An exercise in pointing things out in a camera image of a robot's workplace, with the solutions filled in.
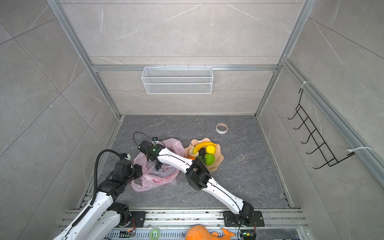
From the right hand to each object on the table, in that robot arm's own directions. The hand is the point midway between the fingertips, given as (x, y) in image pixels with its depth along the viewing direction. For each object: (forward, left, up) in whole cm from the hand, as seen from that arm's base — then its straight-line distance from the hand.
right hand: (155, 155), depth 97 cm
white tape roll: (+23, -47, -1) cm, 52 cm away
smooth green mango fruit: (-7, -30, +7) cm, 32 cm away
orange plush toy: (-43, -28, +7) cm, 52 cm away
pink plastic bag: (-15, -10, +2) cm, 18 cm away
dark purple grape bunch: (-9, -3, +2) cm, 10 cm away
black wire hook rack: (-16, -82, +32) cm, 89 cm away
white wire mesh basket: (+41, -15, +30) cm, 53 cm away
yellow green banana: (+2, -31, +8) cm, 32 cm away
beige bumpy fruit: (-1, -24, +6) cm, 24 cm away
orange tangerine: (-6, -25, +7) cm, 26 cm away
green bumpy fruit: (-7, -35, +7) cm, 36 cm away
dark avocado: (-1, -31, +5) cm, 31 cm away
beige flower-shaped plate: (-4, -41, +4) cm, 42 cm away
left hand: (-11, +6, +9) cm, 15 cm away
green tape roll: (-43, -6, 0) cm, 43 cm away
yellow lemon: (0, -37, +7) cm, 37 cm away
